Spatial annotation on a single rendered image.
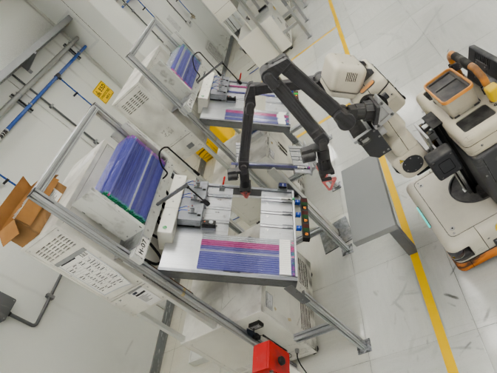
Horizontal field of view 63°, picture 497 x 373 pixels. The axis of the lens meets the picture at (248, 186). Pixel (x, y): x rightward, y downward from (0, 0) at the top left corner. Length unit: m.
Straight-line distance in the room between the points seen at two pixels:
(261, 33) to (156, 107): 3.69
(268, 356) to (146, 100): 2.09
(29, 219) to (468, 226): 2.20
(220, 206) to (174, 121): 1.06
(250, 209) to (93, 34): 2.83
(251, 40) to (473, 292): 5.14
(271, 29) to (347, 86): 4.82
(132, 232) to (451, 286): 1.76
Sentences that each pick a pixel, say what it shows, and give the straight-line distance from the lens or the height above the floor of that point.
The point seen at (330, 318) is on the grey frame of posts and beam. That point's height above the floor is 0.39.
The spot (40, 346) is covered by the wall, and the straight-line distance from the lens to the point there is 3.38.
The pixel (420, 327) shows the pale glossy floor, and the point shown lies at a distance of 2.54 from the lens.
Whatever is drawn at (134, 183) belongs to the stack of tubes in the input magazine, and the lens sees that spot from 2.20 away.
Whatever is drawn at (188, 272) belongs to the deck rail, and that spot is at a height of 1.10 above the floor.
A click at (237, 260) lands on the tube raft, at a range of 2.15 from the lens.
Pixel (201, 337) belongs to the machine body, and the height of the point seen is 0.60.
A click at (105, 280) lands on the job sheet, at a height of 1.32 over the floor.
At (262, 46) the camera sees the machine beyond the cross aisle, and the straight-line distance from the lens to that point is 6.71.
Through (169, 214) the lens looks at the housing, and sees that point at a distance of 2.29.
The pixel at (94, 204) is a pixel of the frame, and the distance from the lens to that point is 2.04.
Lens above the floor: 2.13
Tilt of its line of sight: 28 degrees down
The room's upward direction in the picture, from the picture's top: 47 degrees counter-clockwise
